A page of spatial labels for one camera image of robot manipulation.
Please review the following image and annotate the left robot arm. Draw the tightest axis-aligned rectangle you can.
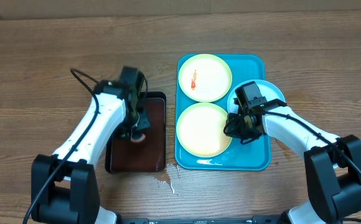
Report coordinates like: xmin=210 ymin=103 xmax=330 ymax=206
xmin=23 ymin=67 xmax=150 ymax=223

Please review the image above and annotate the green dish sponge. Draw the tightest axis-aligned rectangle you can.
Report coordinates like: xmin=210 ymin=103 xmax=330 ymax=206
xmin=130 ymin=134 xmax=146 ymax=143

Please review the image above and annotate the yellow-green plate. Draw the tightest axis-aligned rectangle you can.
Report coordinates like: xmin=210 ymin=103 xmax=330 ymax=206
xmin=178 ymin=54 xmax=233 ymax=103
xmin=176 ymin=103 xmax=232 ymax=158

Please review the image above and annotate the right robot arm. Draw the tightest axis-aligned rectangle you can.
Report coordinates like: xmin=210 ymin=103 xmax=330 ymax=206
xmin=223 ymin=80 xmax=361 ymax=223

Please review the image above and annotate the black water tray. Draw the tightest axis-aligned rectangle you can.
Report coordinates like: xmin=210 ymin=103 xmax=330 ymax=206
xmin=105 ymin=91 xmax=166 ymax=173

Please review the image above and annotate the teal plastic tray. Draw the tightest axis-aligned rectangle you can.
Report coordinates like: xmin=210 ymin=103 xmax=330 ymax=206
xmin=174 ymin=54 xmax=271 ymax=171

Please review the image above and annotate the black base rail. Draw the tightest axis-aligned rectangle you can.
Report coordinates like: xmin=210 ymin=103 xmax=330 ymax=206
xmin=117 ymin=215 xmax=291 ymax=224

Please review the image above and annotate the light blue plate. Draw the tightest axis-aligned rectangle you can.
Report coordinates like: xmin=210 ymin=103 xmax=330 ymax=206
xmin=227 ymin=79 xmax=287 ymax=113

